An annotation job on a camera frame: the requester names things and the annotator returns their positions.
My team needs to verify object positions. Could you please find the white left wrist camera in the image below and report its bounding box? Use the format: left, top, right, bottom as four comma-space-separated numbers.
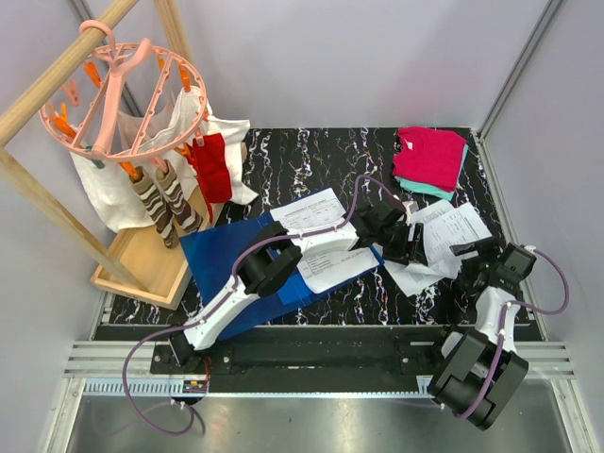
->
402, 200, 418, 225

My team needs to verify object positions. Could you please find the pink round clothes hanger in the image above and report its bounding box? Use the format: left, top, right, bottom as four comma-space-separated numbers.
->
39, 19, 210, 164

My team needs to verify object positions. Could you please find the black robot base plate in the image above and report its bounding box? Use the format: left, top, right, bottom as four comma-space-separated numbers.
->
93, 324, 485, 397

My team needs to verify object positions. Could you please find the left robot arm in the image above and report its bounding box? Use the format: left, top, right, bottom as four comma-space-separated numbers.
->
169, 198, 423, 374

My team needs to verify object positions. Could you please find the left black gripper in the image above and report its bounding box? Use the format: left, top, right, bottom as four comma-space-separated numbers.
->
376, 223, 426, 269

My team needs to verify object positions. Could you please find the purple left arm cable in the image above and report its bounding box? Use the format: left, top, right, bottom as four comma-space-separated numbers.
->
121, 175, 410, 436

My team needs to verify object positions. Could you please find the brown striped sock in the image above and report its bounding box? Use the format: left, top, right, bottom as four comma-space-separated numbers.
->
156, 160, 203, 234
129, 166, 177, 249

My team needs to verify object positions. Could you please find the blue plastic folder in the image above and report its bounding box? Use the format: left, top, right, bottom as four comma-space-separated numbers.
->
178, 210, 386, 342

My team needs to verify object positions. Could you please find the pink folded t-shirt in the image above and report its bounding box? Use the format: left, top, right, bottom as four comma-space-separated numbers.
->
393, 126, 467, 193

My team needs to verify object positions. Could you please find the wooden drying rack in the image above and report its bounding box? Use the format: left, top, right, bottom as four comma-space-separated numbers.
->
0, 0, 246, 311

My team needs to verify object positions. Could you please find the brown striped sock left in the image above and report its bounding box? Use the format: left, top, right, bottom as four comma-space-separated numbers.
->
129, 166, 177, 249

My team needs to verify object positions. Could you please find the aluminium rail frame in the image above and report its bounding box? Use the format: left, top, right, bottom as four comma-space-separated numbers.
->
46, 329, 600, 453

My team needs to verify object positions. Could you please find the white hanging towel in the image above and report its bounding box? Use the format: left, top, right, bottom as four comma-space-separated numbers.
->
71, 87, 258, 232

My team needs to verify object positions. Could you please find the white paper files stack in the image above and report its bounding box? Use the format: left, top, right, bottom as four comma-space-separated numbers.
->
270, 189, 491, 296

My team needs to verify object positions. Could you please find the teal folded t-shirt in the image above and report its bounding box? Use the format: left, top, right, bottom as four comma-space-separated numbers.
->
394, 143, 470, 202

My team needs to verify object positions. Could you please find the brown striped sock right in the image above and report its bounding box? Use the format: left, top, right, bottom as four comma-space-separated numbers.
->
156, 160, 203, 234

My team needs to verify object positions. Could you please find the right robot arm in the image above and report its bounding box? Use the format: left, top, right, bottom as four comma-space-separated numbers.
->
428, 237, 536, 430

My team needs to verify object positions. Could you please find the red hanging cloth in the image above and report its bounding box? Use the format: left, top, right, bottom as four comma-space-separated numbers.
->
187, 133, 232, 204

